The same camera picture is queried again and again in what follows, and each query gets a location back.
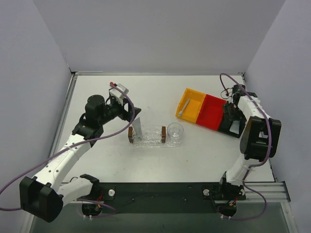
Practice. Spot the light blue toothbrush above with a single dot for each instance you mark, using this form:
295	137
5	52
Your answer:
183	108

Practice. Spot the yellow plastic bin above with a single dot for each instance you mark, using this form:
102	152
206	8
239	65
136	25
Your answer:
194	106

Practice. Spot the clear plastic cup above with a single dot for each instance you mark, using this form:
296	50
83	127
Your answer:
175	131

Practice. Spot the red plastic bin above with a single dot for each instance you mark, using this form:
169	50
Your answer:
211	112

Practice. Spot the black plastic bin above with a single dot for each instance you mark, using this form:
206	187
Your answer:
228	117

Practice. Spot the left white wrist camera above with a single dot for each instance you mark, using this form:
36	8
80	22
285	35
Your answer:
115	92

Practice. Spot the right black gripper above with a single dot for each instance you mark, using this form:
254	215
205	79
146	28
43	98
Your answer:
230	116

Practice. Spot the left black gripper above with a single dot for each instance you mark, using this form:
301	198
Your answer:
130	112

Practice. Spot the white toothpaste tube green cap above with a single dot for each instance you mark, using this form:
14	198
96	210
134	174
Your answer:
235	127

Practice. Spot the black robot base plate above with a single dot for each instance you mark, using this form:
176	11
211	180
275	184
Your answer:
159	198

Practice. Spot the brown wooden tray foot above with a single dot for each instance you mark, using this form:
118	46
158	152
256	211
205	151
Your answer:
163	134
130	134

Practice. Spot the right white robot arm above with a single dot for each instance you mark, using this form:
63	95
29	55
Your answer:
258	142

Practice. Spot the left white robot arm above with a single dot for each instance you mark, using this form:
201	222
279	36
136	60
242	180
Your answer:
42	195

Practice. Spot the clear textured oval tray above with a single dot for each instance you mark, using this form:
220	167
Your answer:
152	138

